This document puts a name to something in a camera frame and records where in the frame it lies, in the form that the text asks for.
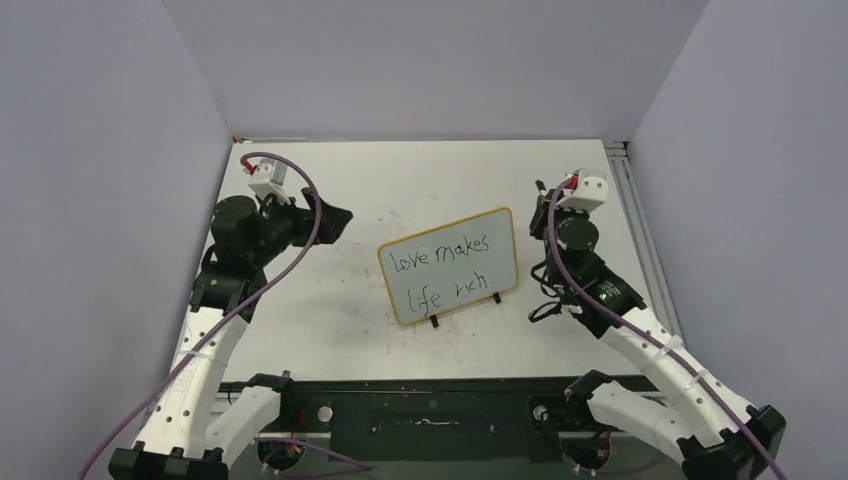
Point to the aluminium rail right side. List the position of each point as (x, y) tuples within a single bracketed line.
[(650, 264)]

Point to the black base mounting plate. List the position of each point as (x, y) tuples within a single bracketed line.
[(436, 420)]

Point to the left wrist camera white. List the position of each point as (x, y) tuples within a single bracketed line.
[(267, 181)]

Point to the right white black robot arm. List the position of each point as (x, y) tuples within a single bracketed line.
[(709, 430)]

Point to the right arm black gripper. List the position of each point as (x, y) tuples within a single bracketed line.
[(541, 217)]

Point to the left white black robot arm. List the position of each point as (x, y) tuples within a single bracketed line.
[(181, 439)]

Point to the yellow framed small whiteboard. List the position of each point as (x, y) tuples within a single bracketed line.
[(448, 267)]

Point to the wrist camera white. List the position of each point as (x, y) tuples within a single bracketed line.
[(267, 181), (586, 190)]

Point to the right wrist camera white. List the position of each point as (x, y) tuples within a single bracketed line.
[(586, 190)]

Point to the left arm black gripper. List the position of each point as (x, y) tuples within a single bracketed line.
[(304, 218)]

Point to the white whiteboard marker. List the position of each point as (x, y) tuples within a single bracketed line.
[(540, 187)]

